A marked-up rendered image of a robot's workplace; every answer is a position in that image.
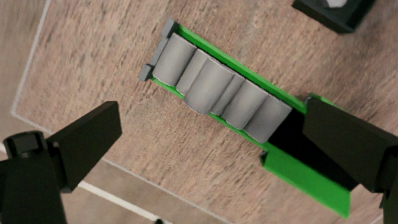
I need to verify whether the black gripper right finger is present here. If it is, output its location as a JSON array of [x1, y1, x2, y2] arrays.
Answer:
[[303, 99, 398, 224]]

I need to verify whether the grey cylinder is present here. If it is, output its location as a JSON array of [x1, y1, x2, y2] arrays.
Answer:
[[243, 95, 292, 144], [175, 48, 221, 96], [221, 80, 268, 130], [210, 65, 245, 116], [152, 32, 198, 86], [183, 57, 235, 115]]

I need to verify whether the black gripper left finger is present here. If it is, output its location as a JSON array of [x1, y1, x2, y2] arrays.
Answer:
[[0, 101, 122, 224]]

